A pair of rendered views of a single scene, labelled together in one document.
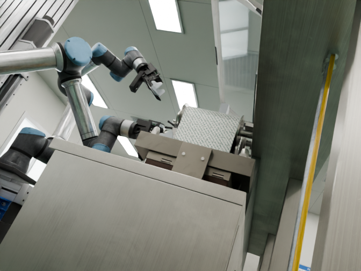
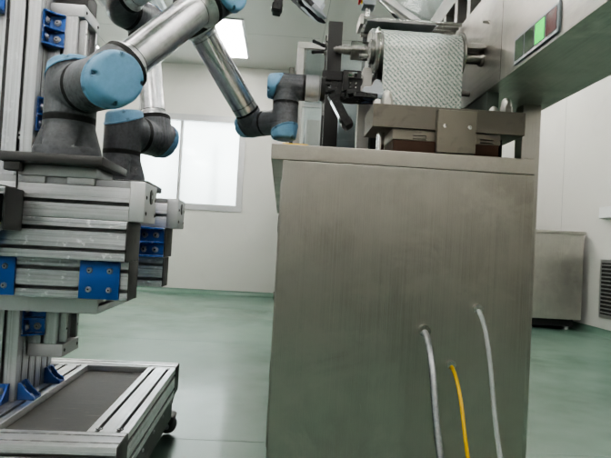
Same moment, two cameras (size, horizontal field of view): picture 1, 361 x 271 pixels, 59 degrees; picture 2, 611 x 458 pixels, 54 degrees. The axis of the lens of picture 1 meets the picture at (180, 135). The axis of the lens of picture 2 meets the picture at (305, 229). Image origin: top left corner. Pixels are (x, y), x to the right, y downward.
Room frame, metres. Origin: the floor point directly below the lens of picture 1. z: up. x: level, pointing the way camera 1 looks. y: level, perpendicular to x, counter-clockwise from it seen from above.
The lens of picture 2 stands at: (-0.34, 0.84, 0.65)
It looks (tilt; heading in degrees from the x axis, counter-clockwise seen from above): 2 degrees up; 339
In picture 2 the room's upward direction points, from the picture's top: 3 degrees clockwise
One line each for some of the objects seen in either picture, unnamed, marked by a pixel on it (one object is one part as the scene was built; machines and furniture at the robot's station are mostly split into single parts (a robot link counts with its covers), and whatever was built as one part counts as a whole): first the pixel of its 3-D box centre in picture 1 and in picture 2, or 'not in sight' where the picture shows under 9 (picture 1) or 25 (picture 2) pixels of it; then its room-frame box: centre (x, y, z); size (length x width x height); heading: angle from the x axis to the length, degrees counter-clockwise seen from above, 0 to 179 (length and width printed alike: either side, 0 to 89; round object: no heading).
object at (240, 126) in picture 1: (239, 132); (458, 57); (1.17, -0.23, 1.25); 0.15 x 0.01 x 0.15; 161
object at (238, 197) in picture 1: (191, 243); (347, 198); (2.13, -0.33, 0.88); 2.52 x 0.66 x 0.04; 161
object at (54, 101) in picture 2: not in sight; (73, 88); (1.13, 0.86, 0.98); 0.13 x 0.12 x 0.14; 28
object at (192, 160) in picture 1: (192, 161); (455, 132); (0.94, -0.06, 0.97); 0.10 x 0.03 x 0.11; 71
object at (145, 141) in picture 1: (194, 162); (441, 125); (1.03, -0.08, 1.00); 0.40 x 0.16 x 0.06; 71
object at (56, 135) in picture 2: not in sight; (68, 138); (1.13, 0.86, 0.87); 0.15 x 0.15 x 0.10
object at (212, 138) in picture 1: (200, 147); (421, 94); (1.15, -0.09, 1.11); 0.23 x 0.01 x 0.18; 71
